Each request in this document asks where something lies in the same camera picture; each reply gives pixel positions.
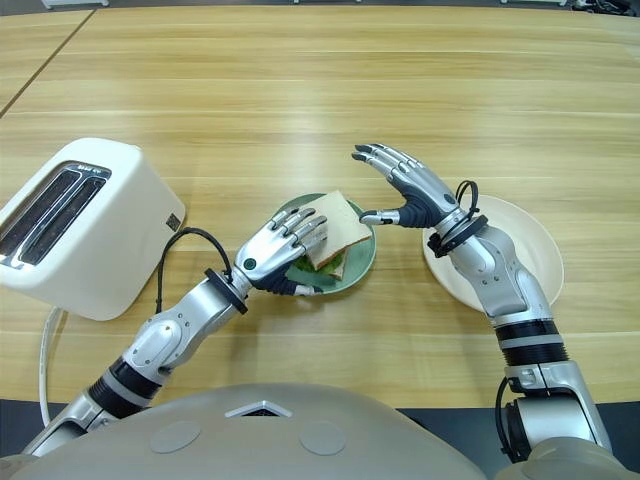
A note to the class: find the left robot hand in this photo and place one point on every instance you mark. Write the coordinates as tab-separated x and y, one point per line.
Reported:
270	252

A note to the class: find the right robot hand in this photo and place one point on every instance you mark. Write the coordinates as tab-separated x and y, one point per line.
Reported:
419	186

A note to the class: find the bread slice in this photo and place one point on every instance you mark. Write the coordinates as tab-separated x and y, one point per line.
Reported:
340	222
336	274

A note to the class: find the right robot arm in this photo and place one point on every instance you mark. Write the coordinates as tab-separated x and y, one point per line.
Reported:
520	310

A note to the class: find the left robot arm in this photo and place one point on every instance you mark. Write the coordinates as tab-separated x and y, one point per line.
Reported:
165	340

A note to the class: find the green lettuce leaf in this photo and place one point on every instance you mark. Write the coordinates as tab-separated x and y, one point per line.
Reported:
330	265

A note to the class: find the green plate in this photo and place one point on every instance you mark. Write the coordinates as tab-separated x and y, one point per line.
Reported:
357	262

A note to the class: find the cream plate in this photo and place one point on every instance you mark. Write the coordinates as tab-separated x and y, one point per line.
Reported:
525	235

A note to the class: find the robot body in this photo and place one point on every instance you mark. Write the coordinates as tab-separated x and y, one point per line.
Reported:
260	435

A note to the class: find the cream toaster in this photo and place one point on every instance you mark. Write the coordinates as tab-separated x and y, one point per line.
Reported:
80	227

